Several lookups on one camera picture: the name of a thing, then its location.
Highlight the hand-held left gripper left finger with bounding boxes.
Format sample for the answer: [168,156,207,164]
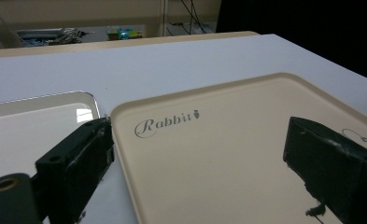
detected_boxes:
[35,117,116,224]

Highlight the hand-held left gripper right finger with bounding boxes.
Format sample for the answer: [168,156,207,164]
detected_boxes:
[282,116,367,224]

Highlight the shiny metal tray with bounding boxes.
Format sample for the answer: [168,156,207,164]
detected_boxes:
[0,90,102,185]

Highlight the beige plastic tray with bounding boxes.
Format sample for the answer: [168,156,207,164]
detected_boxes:
[109,72,367,224]

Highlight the patterned cloth bundle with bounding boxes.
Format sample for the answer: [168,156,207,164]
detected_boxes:
[46,27,86,46]

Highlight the grey flat box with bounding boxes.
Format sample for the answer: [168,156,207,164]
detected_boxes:
[16,27,65,40]

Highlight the colourful toy blocks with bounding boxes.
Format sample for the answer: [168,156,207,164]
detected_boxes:
[106,27,144,41]

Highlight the black hanging cables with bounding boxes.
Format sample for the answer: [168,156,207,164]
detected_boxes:
[165,0,209,35]

